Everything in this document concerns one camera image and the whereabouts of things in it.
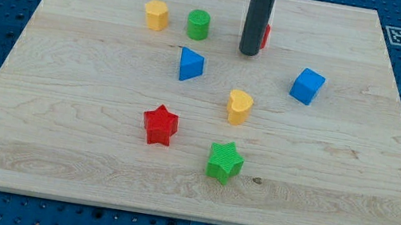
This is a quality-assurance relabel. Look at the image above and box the red block behind rod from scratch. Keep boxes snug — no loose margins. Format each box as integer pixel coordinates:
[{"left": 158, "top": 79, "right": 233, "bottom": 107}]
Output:
[{"left": 260, "top": 24, "right": 271, "bottom": 49}]

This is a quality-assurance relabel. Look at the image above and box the green cylinder block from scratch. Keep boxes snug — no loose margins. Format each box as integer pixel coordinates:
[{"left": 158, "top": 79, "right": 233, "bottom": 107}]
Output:
[{"left": 187, "top": 9, "right": 210, "bottom": 41}]

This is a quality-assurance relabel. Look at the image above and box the blue triangular prism block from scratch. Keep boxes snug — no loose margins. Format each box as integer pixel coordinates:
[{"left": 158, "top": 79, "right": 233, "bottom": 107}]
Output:
[{"left": 179, "top": 47, "right": 205, "bottom": 81}]

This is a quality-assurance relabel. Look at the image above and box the yellow hexagon block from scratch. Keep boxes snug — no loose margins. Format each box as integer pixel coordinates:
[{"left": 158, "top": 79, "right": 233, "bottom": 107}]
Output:
[{"left": 145, "top": 0, "right": 169, "bottom": 31}]

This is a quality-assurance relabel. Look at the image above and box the light wooden board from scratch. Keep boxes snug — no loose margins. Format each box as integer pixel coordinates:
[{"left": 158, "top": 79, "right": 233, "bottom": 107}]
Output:
[{"left": 0, "top": 0, "right": 401, "bottom": 225}]

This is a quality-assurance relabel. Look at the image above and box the red star block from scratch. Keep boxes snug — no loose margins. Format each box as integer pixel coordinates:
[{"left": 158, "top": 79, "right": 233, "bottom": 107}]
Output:
[{"left": 143, "top": 105, "right": 179, "bottom": 146}]

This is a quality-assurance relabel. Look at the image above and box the blue cube block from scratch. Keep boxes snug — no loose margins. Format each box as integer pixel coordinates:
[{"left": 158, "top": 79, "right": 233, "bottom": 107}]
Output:
[{"left": 289, "top": 68, "right": 326, "bottom": 105}]

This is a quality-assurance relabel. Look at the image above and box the white fiducial marker tag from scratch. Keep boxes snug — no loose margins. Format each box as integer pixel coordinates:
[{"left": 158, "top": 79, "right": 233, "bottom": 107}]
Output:
[{"left": 385, "top": 26, "right": 401, "bottom": 46}]

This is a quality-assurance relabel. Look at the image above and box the yellow heart block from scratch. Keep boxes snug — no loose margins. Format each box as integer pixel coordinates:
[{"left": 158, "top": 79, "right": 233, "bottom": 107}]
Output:
[{"left": 226, "top": 89, "right": 254, "bottom": 125}]

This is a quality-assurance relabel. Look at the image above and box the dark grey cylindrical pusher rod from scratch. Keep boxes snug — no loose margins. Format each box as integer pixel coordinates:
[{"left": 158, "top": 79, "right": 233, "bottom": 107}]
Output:
[{"left": 239, "top": 0, "right": 276, "bottom": 56}]

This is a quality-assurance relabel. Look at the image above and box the green star block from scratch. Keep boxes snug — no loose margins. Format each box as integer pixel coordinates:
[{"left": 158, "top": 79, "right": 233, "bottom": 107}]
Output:
[{"left": 205, "top": 142, "right": 245, "bottom": 185}]

